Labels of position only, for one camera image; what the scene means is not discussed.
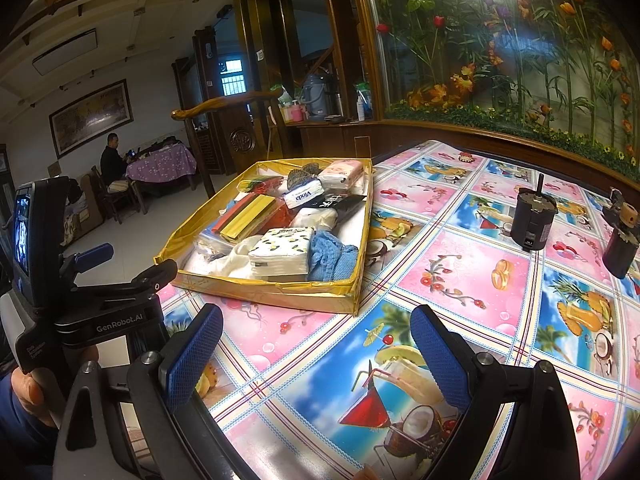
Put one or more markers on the white cloth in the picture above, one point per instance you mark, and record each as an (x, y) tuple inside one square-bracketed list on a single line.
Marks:
[(235, 260)]

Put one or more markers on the carved wooden chair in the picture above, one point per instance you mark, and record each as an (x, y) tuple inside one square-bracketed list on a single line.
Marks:
[(225, 102)]

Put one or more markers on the yellow cardboard box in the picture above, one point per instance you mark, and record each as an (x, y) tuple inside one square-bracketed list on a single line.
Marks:
[(280, 297)]

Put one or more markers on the wooden sideboard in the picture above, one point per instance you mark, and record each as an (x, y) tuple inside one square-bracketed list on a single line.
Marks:
[(340, 142)]

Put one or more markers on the black motor with tan pulley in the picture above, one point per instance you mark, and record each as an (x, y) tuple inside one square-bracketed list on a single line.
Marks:
[(622, 255)]

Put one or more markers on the black snack packet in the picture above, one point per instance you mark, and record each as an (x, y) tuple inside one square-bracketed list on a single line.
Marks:
[(335, 200)]

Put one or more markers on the pink rose tissue pack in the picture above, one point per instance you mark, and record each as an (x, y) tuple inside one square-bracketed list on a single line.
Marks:
[(342, 171)]

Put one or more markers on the blue white tissue pack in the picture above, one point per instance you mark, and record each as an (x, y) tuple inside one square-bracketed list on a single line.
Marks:
[(302, 196)]

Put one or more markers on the table with purple cloth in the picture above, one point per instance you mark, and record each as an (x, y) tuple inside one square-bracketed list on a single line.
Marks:
[(160, 162)]

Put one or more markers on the framed wall picture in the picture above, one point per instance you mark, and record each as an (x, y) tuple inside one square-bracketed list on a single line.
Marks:
[(90, 115)]

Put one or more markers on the black motor with shaft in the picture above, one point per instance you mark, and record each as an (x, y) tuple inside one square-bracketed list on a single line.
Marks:
[(532, 225)]

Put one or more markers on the pink plastic container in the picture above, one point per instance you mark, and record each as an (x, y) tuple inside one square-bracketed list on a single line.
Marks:
[(295, 112)]

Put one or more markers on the white bottle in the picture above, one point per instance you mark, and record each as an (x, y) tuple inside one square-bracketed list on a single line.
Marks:
[(360, 107)]

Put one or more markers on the grey knitted scrubber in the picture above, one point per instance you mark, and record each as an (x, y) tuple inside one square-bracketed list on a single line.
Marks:
[(300, 177)]

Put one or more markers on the wooden dining chair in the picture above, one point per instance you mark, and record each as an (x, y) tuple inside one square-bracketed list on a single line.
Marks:
[(112, 195)]

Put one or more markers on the ceiling light panel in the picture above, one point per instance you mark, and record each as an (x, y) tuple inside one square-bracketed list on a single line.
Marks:
[(65, 52)]

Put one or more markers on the wooden door with window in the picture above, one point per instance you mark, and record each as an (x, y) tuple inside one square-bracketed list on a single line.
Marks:
[(232, 80)]

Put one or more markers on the person's left forearm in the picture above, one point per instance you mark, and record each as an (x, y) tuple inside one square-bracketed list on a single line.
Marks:
[(20, 440)]

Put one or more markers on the brown sofa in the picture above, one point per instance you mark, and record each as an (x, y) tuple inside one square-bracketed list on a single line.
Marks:
[(80, 215)]

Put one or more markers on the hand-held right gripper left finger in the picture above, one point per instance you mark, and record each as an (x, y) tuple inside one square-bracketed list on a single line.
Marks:
[(195, 360)]

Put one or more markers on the flower and bamboo wall panel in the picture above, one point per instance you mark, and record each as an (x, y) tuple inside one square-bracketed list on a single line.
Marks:
[(500, 60)]

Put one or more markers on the lemon print napkin pack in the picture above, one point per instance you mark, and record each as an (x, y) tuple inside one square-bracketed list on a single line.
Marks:
[(280, 252)]

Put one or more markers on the orange yellow cloth pack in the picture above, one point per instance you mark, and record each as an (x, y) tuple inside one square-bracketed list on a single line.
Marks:
[(250, 212)]

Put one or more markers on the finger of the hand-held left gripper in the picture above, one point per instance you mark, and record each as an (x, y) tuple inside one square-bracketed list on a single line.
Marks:
[(145, 280), (92, 255)]

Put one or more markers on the grey thermos jug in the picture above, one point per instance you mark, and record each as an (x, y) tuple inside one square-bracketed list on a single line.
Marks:
[(316, 97)]

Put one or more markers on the person's left hand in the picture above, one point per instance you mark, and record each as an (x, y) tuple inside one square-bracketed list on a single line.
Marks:
[(30, 390)]

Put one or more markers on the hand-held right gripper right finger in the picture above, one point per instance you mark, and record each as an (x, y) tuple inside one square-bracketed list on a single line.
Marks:
[(440, 355)]

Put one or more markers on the blue knitted cloth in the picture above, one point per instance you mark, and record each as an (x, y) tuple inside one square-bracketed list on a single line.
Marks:
[(332, 255)]

